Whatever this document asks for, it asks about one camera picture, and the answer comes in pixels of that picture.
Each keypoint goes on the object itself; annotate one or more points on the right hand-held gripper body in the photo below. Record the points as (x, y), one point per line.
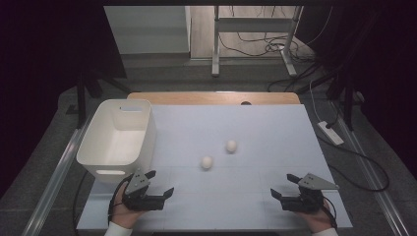
(305, 200)

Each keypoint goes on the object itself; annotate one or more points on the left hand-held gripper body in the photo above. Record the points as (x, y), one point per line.
(144, 201)

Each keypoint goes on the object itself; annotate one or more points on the white plastic bin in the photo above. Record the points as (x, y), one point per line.
(114, 144)

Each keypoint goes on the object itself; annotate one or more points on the white egg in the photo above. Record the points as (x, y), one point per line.
(231, 146)
(207, 162)

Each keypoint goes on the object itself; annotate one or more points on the person's right hand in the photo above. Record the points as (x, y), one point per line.
(316, 221)

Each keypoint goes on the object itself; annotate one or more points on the person's left hand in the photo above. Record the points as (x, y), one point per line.
(123, 214)

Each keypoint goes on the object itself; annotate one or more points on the white foam board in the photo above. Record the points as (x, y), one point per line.
(262, 131)

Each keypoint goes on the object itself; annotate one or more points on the white power strip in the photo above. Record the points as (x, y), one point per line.
(331, 133)

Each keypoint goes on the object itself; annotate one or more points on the wooden table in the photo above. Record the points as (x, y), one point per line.
(196, 98)

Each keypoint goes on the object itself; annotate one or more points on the black tripod stand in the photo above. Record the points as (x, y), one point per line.
(81, 98)
(348, 101)

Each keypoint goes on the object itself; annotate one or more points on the white cabinet panel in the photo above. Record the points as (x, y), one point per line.
(147, 29)

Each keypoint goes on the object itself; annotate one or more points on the aluminium floor rail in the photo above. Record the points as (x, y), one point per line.
(377, 187)
(52, 187)

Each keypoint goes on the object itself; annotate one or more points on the grey metal desk frame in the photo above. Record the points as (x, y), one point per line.
(252, 24)

